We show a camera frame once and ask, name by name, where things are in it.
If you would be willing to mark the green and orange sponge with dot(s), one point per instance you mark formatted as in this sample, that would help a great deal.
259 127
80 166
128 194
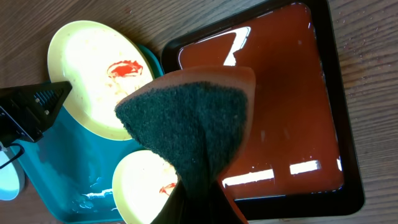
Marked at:
197 119

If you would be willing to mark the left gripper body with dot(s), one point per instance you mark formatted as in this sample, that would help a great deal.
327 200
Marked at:
11 129

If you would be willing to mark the light blue plate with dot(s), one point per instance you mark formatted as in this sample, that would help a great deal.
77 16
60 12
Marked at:
12 173

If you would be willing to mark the black tray with red liquid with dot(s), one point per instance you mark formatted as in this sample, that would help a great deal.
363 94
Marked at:
300 160

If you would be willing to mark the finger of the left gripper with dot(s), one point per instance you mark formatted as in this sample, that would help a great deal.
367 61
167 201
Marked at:
35 106

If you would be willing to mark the teal plastic tray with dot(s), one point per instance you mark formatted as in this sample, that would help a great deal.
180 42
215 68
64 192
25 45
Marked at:
72 169

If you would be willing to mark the yellow-green plate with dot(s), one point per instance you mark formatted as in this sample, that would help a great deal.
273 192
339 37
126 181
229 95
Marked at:
103 67
142 183

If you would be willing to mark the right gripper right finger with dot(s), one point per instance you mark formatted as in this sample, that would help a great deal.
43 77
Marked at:
222 208

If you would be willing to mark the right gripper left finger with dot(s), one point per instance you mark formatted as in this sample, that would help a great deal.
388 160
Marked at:
178 208

